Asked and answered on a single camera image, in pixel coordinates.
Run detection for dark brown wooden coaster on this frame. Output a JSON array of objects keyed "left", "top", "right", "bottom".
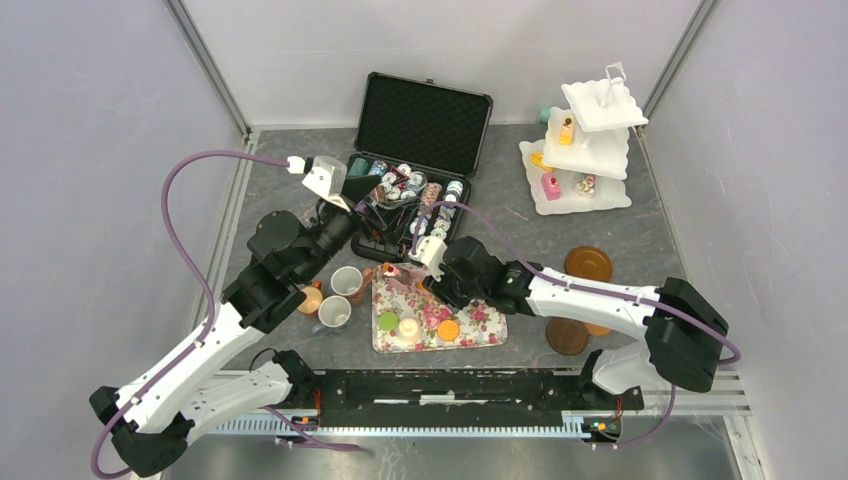
[{"left": 545, "top": 317, "right": 590, "bottom": 356}]

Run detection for white three-tier cake stand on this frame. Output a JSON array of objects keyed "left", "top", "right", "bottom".
[{"left": 519, "top": 62, "right": 649, "bottom": 216}]

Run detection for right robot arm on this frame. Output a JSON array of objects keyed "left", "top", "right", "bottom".
[{"left": 410, "top": 236, "right": 729, "bottom": 408}]

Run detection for purple cable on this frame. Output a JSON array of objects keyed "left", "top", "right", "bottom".
[
  {"left": 409, "top": 200, "right": 743, "bottom": 452},
  {"left": 89, "top": 149, "right": 306, "bottom": 480}
]

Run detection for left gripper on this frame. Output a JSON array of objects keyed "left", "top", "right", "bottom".
[{"left": 295, "top": 174, "right": 420, "bottom": 283}]

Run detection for floral serving tray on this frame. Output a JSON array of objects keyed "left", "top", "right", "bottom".
[{"left": 371, "top": 264, "right": 508, "bottom": 353}]

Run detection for medium brown wooden coaster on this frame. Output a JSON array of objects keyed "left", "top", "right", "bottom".
[{"left": 564, "top": 246, "right": 614, "bottom": 282}]

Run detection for sprinkled strawberry cake slice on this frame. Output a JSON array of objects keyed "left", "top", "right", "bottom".
[{"left": 573, "top": 174, "right": 596, "bottom": 198}]

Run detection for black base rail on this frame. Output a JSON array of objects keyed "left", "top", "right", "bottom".
[{"left": 275, "top": 351, "right": 645, "bottom": 430}]

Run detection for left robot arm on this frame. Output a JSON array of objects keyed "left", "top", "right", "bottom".
[{"left": 89, "top": 171, "right": 381, "bottom": 479}]

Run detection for light orange wooden coaster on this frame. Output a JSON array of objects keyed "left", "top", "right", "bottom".
[{"left": 585, "top": 323, "right": 612, "bottom": 336}]

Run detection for pink strawberry cake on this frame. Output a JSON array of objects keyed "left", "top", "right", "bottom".
[{"left": 541, "top": 172, "right": 562, "bottom": 201}]

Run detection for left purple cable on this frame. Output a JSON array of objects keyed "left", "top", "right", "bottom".
[{"left": 89, "top": 149, "right": 306, "bottom": 480}]

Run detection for orange mug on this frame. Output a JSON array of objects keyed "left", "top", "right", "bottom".
[{"left": 297, "top": 281, "right": 324, "bottom": 316}]

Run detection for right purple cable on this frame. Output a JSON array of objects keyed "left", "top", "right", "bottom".
[{"left": 409, "top": 200, "right": 743, "bottom": 452}]

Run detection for chocolate cake slice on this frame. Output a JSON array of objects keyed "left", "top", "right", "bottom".
[{"left": 379, "top": 262, "right": 407, "bottom": 285}]

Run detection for green round macaron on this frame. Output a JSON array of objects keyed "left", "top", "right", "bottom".
[{"left": 377, "top": 311, "right": 400, "bottom": 332}]

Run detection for yellow kiwi cake slice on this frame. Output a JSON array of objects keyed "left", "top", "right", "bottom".
[{"left": 529, "top": 152, "right": 554, "bottom": 173}]

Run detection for grey white mug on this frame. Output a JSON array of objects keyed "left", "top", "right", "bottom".
[{"left": 311, "top": 295, "right": 352, "bottom": 336}]

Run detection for yellow cake with green fruit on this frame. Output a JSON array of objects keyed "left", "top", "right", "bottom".
[{"left": 558, "top": 116, "right": 575, "bottom": 146}]

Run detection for yellow round biscuit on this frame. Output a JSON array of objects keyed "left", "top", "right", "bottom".
[{"left": 437, "top": 320, "right": 460, "bottom": 342}]

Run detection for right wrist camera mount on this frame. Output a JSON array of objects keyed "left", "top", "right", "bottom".
[{"left": 409, "top": 236, "right": 447, "bottom": 281}]

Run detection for cream round pudding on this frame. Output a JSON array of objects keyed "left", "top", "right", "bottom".
[{"left": 396, "top": 318, "right": 422, "bottom": 343}]

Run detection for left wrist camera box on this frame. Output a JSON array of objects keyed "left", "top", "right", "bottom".
[{"left": 302, "top": 156, "right": 351, "bottom": 212}]

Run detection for pink mug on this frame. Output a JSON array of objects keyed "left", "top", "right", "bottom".
[{"left": 330, "top": 266, "right": 374, "bottom": 305}]

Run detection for pink-handled metal tongs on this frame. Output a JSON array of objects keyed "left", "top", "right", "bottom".
[{"left": 387, "top": 264, "right": 428, "bottom": 292}]

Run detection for black poker chip case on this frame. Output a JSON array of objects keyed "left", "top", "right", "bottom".
[{"left": 347, "top": 72, "right": 494, "bottom": 262}]

